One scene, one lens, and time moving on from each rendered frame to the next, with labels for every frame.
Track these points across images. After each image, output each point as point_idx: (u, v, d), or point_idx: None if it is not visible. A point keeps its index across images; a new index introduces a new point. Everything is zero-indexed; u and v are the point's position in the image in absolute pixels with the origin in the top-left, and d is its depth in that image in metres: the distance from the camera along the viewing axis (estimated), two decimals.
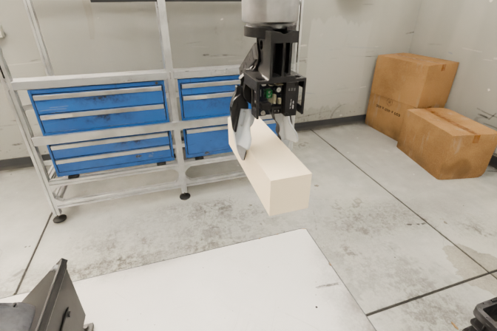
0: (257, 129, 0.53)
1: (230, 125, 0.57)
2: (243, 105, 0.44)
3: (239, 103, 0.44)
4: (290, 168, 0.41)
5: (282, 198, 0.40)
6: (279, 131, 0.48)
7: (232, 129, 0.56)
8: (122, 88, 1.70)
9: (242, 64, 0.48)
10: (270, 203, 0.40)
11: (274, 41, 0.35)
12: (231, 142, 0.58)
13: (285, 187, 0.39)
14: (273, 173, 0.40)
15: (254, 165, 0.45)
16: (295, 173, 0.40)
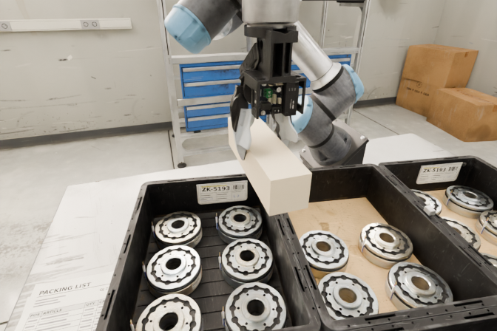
0: (257, 129, 0.53)
1: (230, 125, 0.57)
2: (243, 105, 0.44)
3: (239, 103, 0.44)
4: (290, 168, 0.41)
5: (282, 198, 0.40)
6: (279, 131, 0.48)
7: (232, 129, 0.56)
8: (239, 63, 2.32)
9: (242, 64, 0.48)
10: (270, 203, 0.40)
11: (274, 41, 0.35)
12: (231, 142, 0.58)
13: (285, 187, 0.39)
14: (273, 173, 0.40)
15: (254, 165, 0.45)
16: (295, 173, 0.40)
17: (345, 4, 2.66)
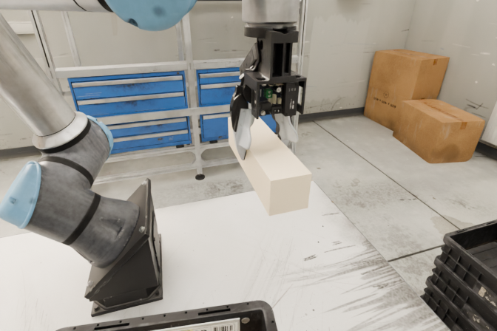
0: (257, 129, 0.53)
1: (230, 125, 0.57)
2: (243, 105, 0.44)
3: (239, 103, 0.44)
4: (290, 168, 0.41)
5: (282, 198, 0.40)
6: (279, 131, 0.48)
7: (232, 129, 0.56)
8: (148, 77, 1.93)
9: (242, 64, 0.48)
10: (270, 203, 0.40)
11: (274, 41, 0.35)
12: (231, 142, 0.58)
13: (285, 187, 0.39)
14: (273, 173, 0.40)
15: (254, 165, 0.45)
16: (295, 173, 0.40)
17: None
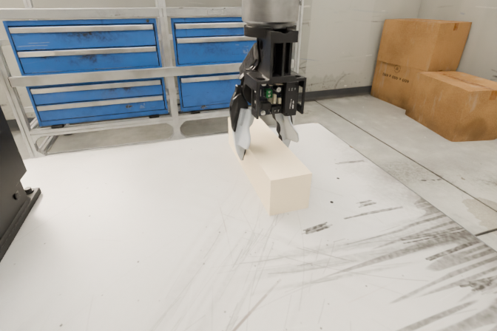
0: (257, 129, 0.53)
1: (230, 125, 0.57)
2: (243, 105, 0.44)
3: (239, 102, 0.44)
4: (290, 168, 0.41)
5: (282, 198, 0.40)
6: (279, 131, 0.48)
7: (232, 129, 0.56)
8: (109, 24, 1.55)
9: (242, 64, 0.48)
10: (270, 203, 0.40)
11: (274, 41, 0.35)
12: (231, 142, 0.58)
13: (285, 187, 0.39)
14: (273, 173, 0.40)
15: (254, 165, 0.45)
16: (295, 173, 0.40)
17: None
